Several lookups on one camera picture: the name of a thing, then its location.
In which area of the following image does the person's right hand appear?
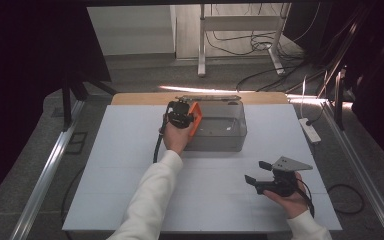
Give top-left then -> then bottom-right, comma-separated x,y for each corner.
262,171 -> 310,220

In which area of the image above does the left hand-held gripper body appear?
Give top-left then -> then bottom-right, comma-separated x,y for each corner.
166,100 -> 195,130

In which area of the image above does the tangle of black floor cables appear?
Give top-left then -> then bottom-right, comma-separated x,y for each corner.
204,3 -> 328,93

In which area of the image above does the wooden table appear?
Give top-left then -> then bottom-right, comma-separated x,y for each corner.
110,91 -> 290,106

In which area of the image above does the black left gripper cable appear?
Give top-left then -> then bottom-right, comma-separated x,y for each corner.
152,106 -> 172,164

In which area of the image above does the aluminium floor rail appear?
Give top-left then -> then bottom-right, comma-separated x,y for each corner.
319,99 -> 384,240
9,99 -> 86,240

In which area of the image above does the black curtain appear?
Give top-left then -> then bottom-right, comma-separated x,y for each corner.
0,0 -> 113,214
284,0 -> 384,168

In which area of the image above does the black metal stand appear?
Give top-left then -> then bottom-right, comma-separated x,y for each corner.
60,71 -> 118,132

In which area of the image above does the white table cover sheet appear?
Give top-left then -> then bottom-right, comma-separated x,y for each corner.
62,103 -> 343,233

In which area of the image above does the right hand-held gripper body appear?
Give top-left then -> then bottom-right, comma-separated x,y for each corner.
255,155 -> 314,198

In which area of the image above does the black plugged power cable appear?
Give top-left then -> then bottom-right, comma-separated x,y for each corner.
305,101 -> 327,127

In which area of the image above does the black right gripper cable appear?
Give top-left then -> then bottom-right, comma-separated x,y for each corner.
294,178 -> 316,218

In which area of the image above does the black looped floor cable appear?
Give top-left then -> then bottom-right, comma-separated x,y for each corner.
326,183 -> 365,215

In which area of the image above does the clear plastic storage box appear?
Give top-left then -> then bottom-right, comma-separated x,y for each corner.
183,99 -> 248,153

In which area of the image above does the white desk frame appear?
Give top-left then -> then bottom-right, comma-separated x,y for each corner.
197,3 -> 292,78

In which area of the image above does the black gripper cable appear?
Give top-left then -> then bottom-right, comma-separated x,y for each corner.
294,178 -> 316,218
152,106 -> 172,164

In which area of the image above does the person's left hand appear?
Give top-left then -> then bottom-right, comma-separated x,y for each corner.
162,114 -> 195,157

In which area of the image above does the white power strip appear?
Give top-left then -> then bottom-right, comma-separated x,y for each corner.
298,117 -> 323,145

